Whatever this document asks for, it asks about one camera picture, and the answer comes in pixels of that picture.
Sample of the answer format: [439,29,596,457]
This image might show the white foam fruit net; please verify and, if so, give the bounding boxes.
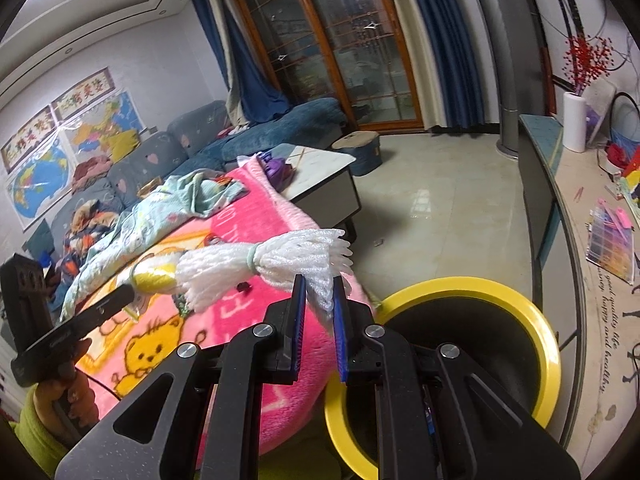
[120,229,352,325]

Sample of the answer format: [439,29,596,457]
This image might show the green sleeve forearm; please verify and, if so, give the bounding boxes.
[10,387,68,479]

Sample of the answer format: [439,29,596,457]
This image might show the yellow rimmed black trash bin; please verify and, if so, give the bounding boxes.
[323,276,562,480]

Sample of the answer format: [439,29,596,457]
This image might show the left hand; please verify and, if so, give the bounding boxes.
[32,339,100,436]

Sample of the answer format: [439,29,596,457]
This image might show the pink cartoon fleece blanket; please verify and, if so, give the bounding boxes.
[63,157,366,453]

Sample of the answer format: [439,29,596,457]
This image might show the pile of clothes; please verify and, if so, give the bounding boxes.
[51,198,119,285]

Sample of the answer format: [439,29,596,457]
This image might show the world map poster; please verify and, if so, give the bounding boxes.
[6,133,76,232]

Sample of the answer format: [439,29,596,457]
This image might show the china map poster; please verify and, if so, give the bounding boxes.
[62,91,144,162]

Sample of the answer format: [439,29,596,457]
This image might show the light blue printed quilt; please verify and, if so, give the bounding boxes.
[60,169,250,322]

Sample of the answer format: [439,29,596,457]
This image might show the yellow cushion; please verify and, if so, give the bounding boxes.
[104,129,140,164]

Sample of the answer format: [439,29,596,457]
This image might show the bead colour tray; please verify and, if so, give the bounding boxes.
[586,198,636,285]

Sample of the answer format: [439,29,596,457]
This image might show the tv cabinet counter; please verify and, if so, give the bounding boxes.
[518,115,639,479]

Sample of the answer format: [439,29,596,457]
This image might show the white coffee table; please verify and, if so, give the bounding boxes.
[271,143,361,240]

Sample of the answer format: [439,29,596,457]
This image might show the blue fabric sofa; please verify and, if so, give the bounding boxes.
[24,96,348,281]

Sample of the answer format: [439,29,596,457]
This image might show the framed calligraphy picture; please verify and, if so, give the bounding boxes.
[50,67,115,124]

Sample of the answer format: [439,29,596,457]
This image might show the purple plastic item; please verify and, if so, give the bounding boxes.
[260,157,295,192]

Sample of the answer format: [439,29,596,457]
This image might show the blue round footstool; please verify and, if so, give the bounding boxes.
[332,131,383,177]

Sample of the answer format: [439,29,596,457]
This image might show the left blue curtain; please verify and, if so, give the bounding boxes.
[191,0,291,126]

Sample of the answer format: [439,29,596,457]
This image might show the blue curtain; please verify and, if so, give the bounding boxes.
[191,0,291,126]
[393,0,499,128]

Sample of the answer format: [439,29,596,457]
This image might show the red berry branches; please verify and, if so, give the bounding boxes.
[563,35,614,96]

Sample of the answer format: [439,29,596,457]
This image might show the right blue curtain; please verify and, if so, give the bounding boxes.
[393,0,499,128]

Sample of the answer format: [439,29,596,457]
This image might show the wooden glass sliding door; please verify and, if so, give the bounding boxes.
[234,0,422,133]

